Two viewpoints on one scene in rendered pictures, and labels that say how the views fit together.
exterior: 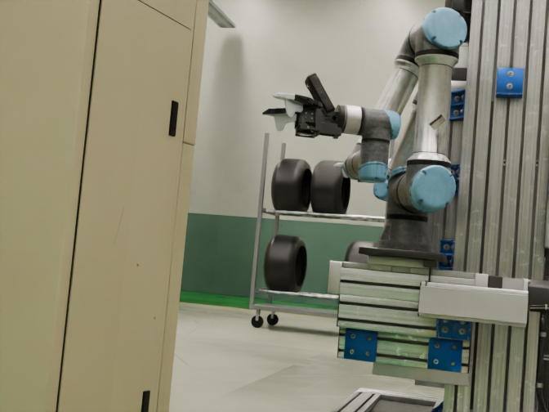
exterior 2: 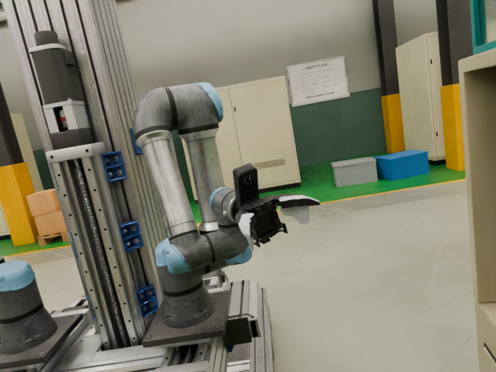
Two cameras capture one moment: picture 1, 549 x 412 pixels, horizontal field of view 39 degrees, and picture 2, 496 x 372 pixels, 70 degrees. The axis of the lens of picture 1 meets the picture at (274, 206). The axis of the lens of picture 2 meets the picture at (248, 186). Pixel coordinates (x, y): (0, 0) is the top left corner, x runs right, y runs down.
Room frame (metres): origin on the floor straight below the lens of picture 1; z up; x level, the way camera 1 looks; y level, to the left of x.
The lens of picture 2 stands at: (2.18, 0.62, 1.24)
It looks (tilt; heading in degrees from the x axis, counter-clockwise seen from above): 10 degrees down; 257
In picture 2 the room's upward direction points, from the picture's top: 10 degrees counter-clockwise
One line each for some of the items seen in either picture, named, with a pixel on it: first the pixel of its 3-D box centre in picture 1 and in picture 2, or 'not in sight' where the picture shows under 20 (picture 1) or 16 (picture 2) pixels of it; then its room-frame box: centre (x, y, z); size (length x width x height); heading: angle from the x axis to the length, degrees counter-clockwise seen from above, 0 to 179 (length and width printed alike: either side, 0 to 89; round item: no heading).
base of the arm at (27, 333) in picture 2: not in sight; (24, 322); (2.67, -0.51, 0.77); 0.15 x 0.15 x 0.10
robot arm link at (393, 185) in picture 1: (409, 192); (180, 260); (2.19, -0.38, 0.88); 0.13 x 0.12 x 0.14; 10
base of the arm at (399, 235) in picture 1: (405, 233); (186, 297); (2.20, -0.37, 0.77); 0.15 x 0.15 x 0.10
